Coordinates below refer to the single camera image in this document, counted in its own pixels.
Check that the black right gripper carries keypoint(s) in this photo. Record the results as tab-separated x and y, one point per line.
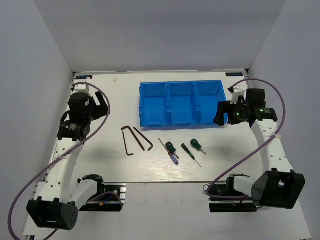
226	107

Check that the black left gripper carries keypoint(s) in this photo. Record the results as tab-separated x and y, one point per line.
102	109

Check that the green stubby screwdriver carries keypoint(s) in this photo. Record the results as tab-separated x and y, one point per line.
197	145
171	148

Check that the black green precision screwdriver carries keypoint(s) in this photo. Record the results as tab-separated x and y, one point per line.
185	148

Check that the short dark red hex key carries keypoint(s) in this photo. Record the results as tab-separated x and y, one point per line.
133	136

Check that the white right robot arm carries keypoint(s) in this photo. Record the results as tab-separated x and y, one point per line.
279	186

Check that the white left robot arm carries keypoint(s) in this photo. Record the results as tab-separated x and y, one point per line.
56	207

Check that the left blue corner label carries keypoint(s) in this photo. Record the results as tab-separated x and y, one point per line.
83	77

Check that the blue corner label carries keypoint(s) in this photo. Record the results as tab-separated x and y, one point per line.
234	74
83	77

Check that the right blue corner label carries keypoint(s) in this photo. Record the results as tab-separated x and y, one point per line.
234	74

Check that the blue three-compartment plastic bin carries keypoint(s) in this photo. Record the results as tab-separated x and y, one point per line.
179	103

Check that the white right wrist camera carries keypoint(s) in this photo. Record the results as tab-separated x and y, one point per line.
236	92

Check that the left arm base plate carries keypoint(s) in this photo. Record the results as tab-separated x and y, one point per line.
111	199

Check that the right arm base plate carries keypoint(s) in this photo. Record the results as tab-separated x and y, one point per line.
229	200

